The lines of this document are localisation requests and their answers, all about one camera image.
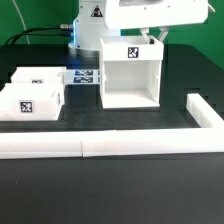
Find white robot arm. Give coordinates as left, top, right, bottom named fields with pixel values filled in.
left=69, top=0, right=210, bottom=57

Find white front drawer box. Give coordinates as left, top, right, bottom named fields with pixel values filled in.
left=0, top=83, right=65, bottom=121

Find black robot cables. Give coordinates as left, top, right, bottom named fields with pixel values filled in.
left=3, top=23, right=75, bottom=46

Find white side fence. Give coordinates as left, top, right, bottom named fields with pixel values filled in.
left=186, top=93, right=224, bottom=128

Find white front fence left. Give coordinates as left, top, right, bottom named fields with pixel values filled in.
left=0, top=132, right=83, bottom=159

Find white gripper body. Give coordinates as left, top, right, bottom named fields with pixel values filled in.
left=104, top=0, right=208, bottom=29

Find white drawer box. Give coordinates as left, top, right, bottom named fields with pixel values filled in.
left=11, top=67, right=66, bottom=84
left=0, top=83, right=65, bottom=121

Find white drawer cabinet frame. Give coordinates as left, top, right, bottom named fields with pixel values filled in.
left=99, top=36, right=164, bottom=109

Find white front fence right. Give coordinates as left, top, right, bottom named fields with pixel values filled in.
left=82, top=128, right=224, bottom=157

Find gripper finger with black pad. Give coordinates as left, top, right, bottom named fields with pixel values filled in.
left=140, top=28, right=150, bottom=44
left=158, top=27, right=169, bottom=42

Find white marker sheet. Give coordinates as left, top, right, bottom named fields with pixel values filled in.
left=64, top=69, right=100, bottom=85

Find white rear drawer box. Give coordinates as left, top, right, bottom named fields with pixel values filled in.
left=11, top=67, right=66, bottom=84

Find white thin cable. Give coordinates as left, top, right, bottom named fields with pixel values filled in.
left=11, top=0, right=31, bottom=45

